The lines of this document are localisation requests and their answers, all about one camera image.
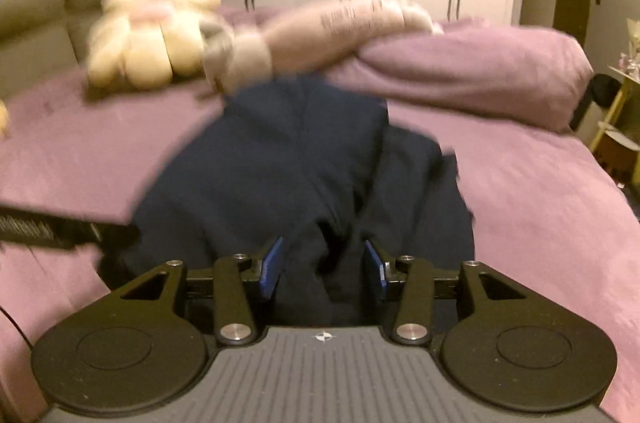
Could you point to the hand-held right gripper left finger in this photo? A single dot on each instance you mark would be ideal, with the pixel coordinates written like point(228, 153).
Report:
point(270, 272)

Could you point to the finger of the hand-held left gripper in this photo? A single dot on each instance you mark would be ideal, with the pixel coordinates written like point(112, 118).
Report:
point(117, 235)

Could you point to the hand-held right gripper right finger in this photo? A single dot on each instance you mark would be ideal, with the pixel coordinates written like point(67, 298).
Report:
point(375, 272)

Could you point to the dark navy garment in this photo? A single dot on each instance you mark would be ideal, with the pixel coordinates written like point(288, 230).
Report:
point(300, 163)

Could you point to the small cream plush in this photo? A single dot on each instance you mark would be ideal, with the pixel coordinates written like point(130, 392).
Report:
point(3, 118)

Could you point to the purple bed sheet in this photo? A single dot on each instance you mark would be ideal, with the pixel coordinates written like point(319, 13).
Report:
point(525, 183)

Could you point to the beige padded headboard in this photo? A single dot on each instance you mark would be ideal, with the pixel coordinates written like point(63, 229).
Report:
point(45, 23)

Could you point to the cream flower plush pillow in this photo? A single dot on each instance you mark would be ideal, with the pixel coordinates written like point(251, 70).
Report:
point(150, 33)

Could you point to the purple duvet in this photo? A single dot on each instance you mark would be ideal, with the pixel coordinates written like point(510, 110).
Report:
point(465, 68)

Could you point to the white rabbit plush toy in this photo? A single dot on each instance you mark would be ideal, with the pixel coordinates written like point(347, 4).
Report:
point(310, 30)

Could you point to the dark bag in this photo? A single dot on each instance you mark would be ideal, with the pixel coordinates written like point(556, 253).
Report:
point(595, 98)

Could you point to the yellow-legged side table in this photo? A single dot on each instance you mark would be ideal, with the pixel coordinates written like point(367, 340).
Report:
point(617, 128)

